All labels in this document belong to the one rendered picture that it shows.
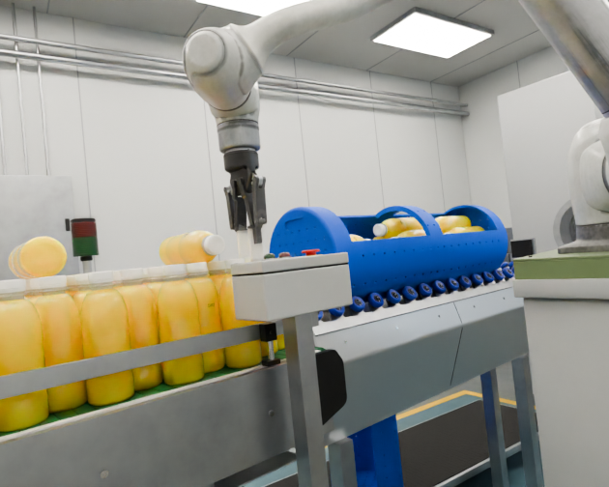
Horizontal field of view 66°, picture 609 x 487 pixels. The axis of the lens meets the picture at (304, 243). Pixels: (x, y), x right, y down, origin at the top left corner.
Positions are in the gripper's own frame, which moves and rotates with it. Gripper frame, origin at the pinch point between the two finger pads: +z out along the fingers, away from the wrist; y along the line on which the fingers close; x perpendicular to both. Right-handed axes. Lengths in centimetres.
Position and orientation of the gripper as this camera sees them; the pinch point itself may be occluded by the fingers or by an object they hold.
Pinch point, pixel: (249, 245)
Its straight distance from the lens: 100.5
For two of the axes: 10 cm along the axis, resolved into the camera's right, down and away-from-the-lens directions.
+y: -6.3, 0.9, 7.7
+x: -7.7, 0.6, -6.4
